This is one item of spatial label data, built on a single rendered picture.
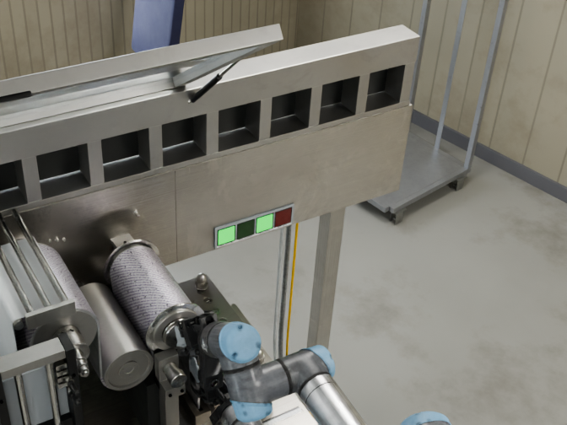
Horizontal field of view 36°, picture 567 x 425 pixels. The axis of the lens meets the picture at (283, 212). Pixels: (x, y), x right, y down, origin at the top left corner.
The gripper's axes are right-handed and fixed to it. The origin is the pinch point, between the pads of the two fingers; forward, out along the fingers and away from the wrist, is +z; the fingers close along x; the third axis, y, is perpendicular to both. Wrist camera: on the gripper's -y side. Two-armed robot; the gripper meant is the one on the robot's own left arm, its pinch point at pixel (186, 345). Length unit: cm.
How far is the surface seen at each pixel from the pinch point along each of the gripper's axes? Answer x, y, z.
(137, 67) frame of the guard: 10, 55, -49
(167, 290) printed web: -0.4, 12.9, 3.1
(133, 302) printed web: 6.5, 12.3, 8.5
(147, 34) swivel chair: -95, 116, 217
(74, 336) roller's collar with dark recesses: 24.7, 11.1, -7.4
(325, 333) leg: -80, -28, 92
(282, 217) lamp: -47, 19, 31
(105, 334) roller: 14.7, 7.4, 9.2
